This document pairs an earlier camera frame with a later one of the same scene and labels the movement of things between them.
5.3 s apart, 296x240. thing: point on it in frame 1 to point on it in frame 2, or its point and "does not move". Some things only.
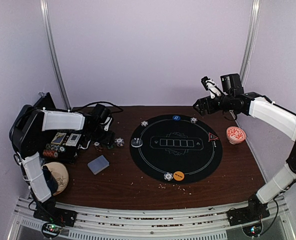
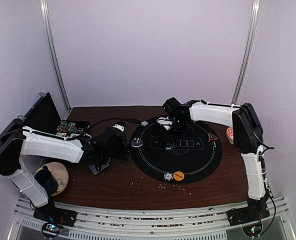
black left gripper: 108,139 to 124,153
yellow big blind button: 178,175 does not move
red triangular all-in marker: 212,137 does not move
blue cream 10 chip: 168,176 does not move
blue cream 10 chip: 144,123 does not move
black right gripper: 202,101 to 164,139
